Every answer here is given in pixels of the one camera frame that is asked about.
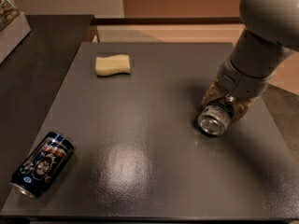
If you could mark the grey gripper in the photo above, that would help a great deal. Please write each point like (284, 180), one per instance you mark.
(241, 82)

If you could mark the silver green 7up can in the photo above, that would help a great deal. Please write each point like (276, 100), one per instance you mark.
(216, 117)

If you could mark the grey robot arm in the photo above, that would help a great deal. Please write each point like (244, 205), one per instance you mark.
(271, 35)

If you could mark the blue Pepsi can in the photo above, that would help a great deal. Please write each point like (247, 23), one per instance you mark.
(36, 174)

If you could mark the yellow sponge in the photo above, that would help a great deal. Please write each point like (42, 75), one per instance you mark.
(112, 65)

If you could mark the dark side table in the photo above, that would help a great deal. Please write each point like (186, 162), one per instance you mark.
(29, 80)

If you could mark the white box with items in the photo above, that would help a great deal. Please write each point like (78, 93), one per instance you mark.
(14, 27)

